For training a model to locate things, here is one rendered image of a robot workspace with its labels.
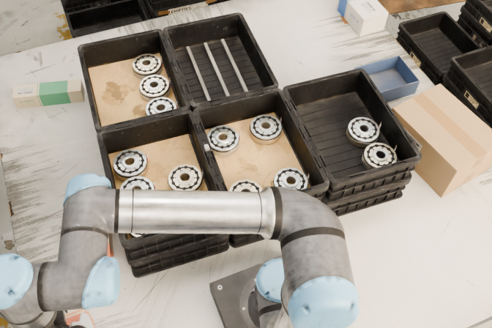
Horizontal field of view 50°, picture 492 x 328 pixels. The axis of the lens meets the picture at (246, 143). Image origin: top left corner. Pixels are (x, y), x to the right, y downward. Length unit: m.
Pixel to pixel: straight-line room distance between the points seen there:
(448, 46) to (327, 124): 1.42
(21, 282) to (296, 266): 0.42
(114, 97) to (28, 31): 1.75
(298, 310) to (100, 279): 0.31
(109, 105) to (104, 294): 1.09
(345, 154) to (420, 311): 0.51
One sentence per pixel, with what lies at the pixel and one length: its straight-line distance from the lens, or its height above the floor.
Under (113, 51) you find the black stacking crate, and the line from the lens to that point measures 1.96.
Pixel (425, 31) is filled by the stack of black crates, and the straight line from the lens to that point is 3.13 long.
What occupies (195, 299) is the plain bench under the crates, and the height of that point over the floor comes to 0.70.
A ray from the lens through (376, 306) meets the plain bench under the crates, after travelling 1.63.
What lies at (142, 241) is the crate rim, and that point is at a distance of 1.43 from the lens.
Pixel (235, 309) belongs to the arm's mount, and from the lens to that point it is 1.53.
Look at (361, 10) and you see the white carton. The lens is 2.30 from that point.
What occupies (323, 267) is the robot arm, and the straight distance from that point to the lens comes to 0.89.
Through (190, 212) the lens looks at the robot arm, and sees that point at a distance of 0.90.
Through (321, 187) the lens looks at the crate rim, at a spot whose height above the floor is 0.93.
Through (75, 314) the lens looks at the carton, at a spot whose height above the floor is 1.12.
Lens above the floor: 2.19
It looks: 53 degrees down
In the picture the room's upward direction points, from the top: 2 degrees clockwise
